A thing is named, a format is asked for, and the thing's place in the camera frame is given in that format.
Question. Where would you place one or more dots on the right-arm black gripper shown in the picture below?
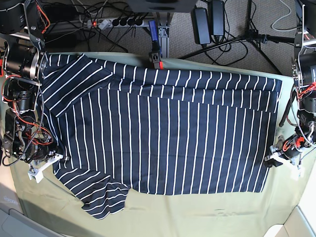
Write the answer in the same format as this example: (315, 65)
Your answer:
(40, 154)

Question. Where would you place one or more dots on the aluminium frame post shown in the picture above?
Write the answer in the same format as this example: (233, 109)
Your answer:
(163, 20)

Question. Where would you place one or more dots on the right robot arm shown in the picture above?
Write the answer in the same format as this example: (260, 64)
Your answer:
(22, 25)

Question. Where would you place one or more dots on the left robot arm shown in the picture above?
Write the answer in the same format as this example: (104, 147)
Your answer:
(302, 101)

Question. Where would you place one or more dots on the red black table clamp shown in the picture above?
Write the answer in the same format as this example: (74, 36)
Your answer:
(155, 54)

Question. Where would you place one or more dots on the black power adapter brick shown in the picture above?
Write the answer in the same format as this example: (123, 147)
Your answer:
(200, 26)

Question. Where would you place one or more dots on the white power strip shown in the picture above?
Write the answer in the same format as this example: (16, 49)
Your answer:
(123, 22)

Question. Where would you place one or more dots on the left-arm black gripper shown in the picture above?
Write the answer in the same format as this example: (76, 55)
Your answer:
(292, 147)

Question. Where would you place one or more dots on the black tripod stand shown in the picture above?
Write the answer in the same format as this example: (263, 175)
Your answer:
(251, 35)

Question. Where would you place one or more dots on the navy white striped T-shirt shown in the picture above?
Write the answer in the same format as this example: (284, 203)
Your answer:
(159, 132)

